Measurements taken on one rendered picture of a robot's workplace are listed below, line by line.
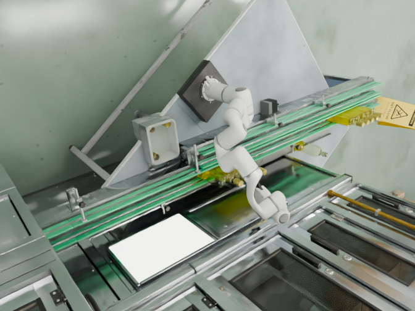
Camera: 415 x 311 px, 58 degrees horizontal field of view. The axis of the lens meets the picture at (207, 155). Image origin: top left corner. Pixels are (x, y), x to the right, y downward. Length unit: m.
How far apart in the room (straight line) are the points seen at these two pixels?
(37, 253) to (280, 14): 1.93
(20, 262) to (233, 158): 0.88
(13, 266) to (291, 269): 1.07
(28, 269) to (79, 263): 0.61
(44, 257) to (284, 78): 1.89
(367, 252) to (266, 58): 1.31
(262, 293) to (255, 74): 1.37
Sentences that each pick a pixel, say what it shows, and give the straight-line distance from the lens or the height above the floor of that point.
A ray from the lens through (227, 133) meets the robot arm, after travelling 1.66.
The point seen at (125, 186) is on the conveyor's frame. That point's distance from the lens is 1.98.
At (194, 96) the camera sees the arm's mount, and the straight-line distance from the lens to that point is 2.08.
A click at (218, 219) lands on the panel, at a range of 1.93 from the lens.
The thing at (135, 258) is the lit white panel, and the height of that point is 1.16.
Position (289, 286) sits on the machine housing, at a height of 1.70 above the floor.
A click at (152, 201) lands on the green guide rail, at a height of 0.92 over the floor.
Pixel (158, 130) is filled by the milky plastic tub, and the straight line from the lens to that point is 2.04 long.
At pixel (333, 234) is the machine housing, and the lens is 1.92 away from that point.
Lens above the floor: 2.48
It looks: 48 degrees down
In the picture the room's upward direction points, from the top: 116 degrees clockwise
